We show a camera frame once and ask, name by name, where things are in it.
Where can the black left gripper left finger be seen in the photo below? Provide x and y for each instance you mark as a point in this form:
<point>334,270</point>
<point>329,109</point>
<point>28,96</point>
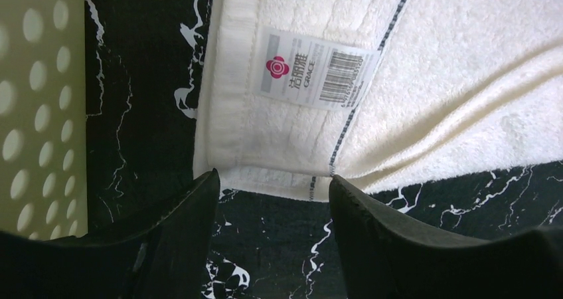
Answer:
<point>158,252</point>

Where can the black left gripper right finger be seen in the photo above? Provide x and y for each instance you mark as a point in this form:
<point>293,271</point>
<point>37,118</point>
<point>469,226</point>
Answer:
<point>387,254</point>

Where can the white towel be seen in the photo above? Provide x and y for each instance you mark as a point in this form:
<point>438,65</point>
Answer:
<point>384,93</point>

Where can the green perforated plastic basket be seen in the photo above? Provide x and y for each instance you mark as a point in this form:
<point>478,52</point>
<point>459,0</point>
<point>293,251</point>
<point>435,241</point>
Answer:
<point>43,119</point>

